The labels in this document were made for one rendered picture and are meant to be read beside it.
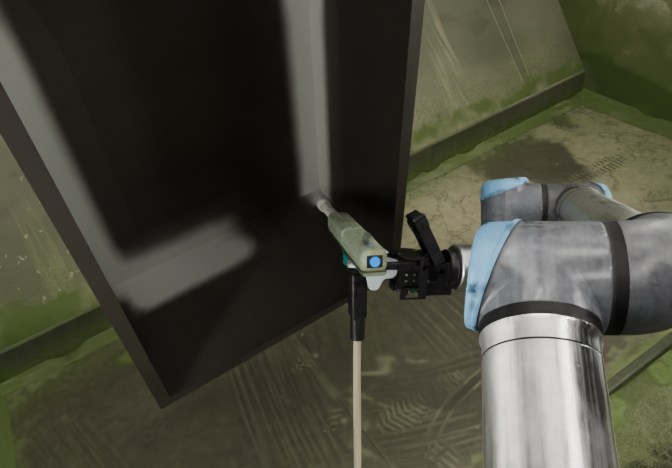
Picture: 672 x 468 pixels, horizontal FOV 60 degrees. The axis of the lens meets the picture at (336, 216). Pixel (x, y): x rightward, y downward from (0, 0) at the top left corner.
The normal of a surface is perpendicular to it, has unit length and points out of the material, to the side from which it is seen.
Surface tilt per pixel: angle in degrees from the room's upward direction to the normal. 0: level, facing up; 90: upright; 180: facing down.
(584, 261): 31
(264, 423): 0
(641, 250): 17
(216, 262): 12
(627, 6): 90
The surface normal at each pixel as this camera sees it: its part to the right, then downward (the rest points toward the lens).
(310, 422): -0.14, -0.78
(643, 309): -0.03, 0.38
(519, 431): -0.66, -0.51
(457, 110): 0.37, -0.03
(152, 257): 0.55, 0.61
